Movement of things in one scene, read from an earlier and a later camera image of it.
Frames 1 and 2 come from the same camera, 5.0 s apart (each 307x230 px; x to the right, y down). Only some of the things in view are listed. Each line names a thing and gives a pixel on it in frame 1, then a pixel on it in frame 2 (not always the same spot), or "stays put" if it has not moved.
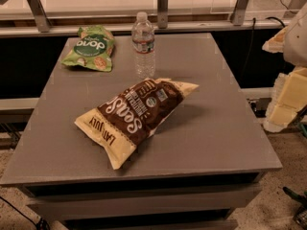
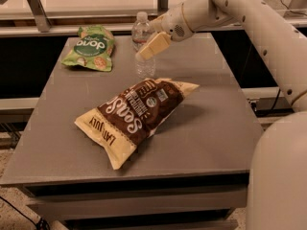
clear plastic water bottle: x=143 y=47 stays put
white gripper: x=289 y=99 → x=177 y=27
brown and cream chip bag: x=122 y=122 stays put
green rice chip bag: x=93 y=48 stays put
